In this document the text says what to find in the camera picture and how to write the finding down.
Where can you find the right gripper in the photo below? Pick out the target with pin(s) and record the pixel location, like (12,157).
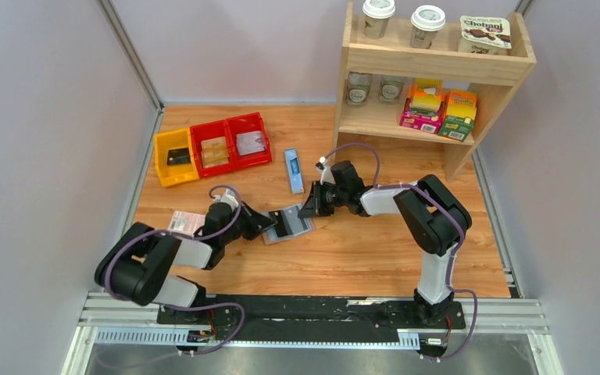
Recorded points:
(319,198)

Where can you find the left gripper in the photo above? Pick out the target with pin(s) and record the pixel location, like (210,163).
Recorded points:
(248,221)

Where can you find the dark grey credit card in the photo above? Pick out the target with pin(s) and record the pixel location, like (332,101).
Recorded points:
(282,227)

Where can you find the pink leather card holder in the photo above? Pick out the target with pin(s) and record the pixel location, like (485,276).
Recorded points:
(301,226)

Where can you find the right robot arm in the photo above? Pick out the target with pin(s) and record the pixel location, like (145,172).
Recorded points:
(436,220)

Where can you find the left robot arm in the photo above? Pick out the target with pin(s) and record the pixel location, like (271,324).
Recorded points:
(137,268)

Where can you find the silver cards in bin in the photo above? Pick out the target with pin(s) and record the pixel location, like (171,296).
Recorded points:
(250,143)

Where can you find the gold cards in bin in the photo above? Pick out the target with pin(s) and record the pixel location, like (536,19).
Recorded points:
(214,152)

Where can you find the black card in bin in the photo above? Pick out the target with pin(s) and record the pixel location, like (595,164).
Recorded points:
(178,156)

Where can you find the blue toothpaste box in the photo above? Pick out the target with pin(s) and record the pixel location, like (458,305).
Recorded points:
(294,171)

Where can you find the red plastic bin right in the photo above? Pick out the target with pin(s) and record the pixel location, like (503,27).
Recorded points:
(246,123)

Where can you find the red plastic bin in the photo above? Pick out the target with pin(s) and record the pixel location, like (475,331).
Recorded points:
(205,131)
(246,123)

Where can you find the yellow plastic bin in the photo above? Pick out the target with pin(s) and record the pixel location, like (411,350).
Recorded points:
(173,175)

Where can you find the red plastic bin left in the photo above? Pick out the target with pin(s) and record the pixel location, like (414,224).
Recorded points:
(205,131)

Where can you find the left glass jar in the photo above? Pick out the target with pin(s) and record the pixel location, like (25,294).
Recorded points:
(357,88)

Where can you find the glass jar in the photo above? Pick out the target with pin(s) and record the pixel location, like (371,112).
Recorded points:
(390,88)
(357,88)

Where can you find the wooden shelf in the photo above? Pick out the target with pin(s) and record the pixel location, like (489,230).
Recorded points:
(495,79)

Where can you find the right glass jar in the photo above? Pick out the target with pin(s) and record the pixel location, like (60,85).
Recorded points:
(390,88)

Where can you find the pink snack box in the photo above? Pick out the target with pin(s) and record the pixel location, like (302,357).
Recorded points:
(424,106)

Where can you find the green snack box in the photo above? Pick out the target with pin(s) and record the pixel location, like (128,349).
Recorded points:
(459,115)

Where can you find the left paper coffee cup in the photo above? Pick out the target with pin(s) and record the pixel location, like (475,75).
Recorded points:
(377,14)

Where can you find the paper coffee cup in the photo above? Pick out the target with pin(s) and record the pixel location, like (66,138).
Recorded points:
(427,21)
(377,14)

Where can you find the right paper coffee cup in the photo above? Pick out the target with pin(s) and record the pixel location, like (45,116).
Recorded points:
(427,21)

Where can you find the Chobani yogurt cup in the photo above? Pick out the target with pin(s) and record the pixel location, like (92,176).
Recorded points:
(484,35)

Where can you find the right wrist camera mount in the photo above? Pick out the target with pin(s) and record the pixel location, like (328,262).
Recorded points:
(324,169)

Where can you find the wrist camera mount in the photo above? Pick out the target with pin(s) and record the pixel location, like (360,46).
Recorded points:
(324,169)
(229,197)

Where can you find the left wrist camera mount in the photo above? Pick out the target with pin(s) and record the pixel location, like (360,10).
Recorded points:
(229,197)

